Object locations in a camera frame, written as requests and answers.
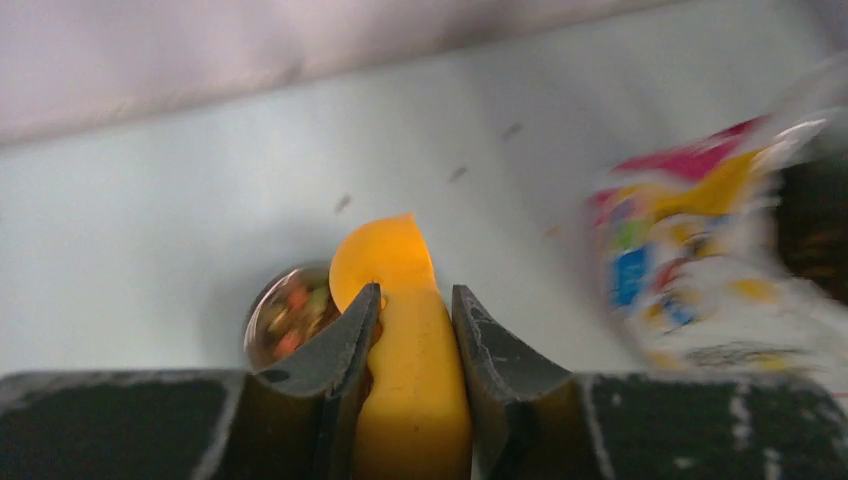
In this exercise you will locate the small steel bowl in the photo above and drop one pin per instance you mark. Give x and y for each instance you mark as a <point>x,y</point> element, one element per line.
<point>256,355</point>

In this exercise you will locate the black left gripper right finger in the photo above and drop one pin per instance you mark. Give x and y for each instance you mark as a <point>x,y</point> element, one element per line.
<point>533,419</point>

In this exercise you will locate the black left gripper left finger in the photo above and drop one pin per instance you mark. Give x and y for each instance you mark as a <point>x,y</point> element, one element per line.
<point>294,421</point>

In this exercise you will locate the white yellow pet food bag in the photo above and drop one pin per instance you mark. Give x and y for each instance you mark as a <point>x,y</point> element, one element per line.
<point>730,253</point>

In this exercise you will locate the orange plastic scoop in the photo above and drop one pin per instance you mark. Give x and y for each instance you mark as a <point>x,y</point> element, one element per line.
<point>415,423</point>

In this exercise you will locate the kibble in small bowl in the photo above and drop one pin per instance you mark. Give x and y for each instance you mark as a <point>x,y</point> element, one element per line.
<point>299,310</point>

